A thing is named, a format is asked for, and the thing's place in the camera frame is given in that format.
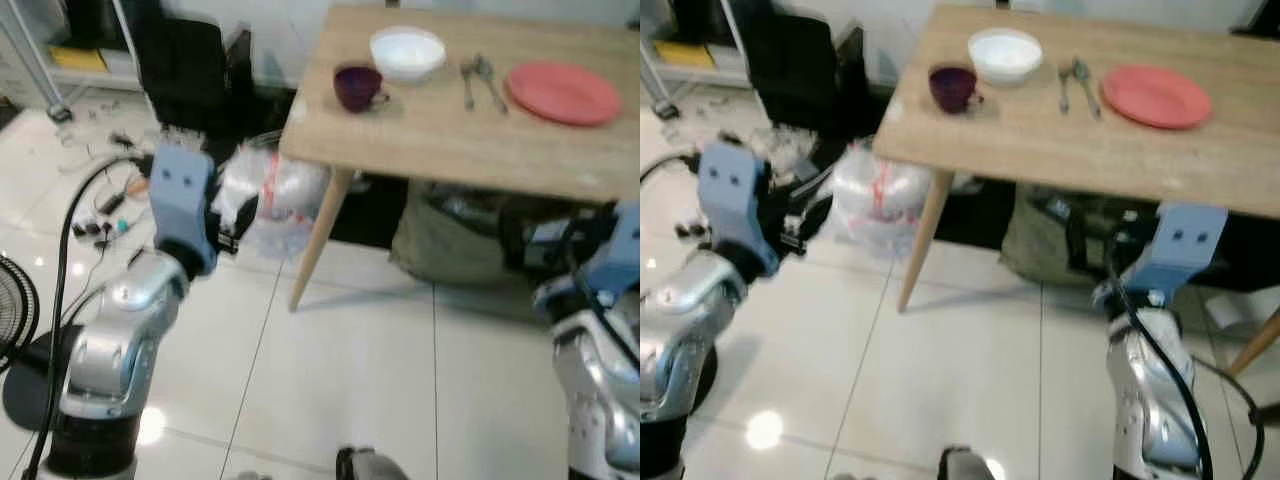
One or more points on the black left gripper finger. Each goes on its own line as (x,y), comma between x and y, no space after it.
(815,190)
(250,202)
(810,225)
(242,230)

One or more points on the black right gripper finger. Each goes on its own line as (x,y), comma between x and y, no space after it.
(516,218)
(516,252)
(1080,254)
(1080,222)

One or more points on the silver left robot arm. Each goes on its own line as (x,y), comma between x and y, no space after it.
(110,350)
(680,330)

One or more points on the clear plastic bag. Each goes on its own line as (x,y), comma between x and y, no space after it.
(880,200)
(290,190)

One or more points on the olive green bag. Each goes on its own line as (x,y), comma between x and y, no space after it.
(440,250)
(1035,245)

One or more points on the small black plugs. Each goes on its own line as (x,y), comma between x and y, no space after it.
(688,231)
(98,231)

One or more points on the light wooden table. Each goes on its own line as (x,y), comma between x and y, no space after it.
(430,140)
(1000,135)

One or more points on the black chair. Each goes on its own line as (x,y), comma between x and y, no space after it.
(795,65)
(185,70)

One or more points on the red plate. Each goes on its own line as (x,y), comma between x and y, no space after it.
(1156,97)
(562,93)

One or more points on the silver spoon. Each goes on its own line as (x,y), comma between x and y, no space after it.
(490,85)
(1086,88)

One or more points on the dark purple cup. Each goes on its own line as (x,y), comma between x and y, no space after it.
(951,88)
(356,88)

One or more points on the white metal shelf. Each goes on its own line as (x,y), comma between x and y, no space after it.
(90,80)
(690,75)

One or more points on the white bowl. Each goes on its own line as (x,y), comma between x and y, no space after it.
(407,52)
(1005,55)

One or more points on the flat yellow box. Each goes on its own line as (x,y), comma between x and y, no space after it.
(78,59)
(686,54)

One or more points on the black case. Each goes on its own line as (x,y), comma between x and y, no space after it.
(95,22)
(700,18)

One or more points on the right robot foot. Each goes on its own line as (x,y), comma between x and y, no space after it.
(358,465)
(967,465)

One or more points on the black floor fan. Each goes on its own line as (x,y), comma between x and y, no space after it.
(30,395)

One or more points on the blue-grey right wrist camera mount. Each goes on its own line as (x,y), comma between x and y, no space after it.
(620,255)
(1180,245)

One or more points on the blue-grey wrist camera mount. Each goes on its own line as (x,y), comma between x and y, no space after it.
(180,195)
(620,255)
(1180,245)
(730,195)

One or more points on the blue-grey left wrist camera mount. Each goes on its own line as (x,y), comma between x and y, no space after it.
(730,195)
(180,195)

